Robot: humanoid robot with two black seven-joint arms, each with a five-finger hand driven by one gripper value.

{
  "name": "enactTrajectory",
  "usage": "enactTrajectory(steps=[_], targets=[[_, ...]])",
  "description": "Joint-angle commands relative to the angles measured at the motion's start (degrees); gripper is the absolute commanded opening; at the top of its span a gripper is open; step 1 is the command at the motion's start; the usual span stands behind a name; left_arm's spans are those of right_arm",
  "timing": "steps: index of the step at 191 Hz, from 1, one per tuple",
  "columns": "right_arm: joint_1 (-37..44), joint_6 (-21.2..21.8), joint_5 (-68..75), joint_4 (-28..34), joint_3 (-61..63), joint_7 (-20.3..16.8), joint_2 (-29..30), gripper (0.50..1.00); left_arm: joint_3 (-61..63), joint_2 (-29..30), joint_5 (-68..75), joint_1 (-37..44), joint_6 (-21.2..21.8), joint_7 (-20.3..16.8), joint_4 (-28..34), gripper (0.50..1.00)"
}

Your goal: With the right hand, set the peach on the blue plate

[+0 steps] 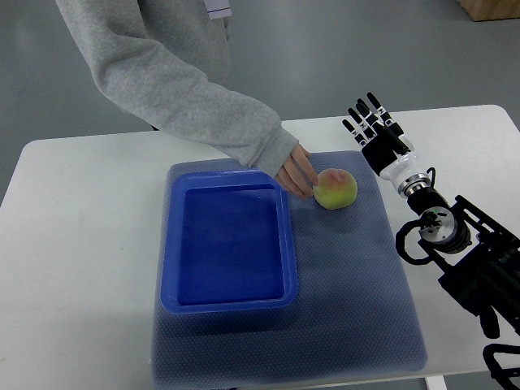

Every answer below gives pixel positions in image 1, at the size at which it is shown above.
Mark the blue-grey textured mat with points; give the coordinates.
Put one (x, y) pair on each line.
(353, 313)

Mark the yellow-pink peach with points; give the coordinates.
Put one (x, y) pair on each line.
(336, 189)

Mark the blue plastic tray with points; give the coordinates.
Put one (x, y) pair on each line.
(229, 244)

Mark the person's grey sweatshirt torso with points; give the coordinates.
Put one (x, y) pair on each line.
(196, 32)

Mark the grey sweatshirt forearm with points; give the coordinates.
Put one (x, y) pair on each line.
(140, 76)

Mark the person's bare hand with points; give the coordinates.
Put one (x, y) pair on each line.
(297, 176)

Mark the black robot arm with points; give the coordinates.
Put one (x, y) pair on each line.
(479, 257)

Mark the white-black robot hand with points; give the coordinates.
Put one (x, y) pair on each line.
(397, 161)

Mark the white table leg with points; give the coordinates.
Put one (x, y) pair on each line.
(435, 382)

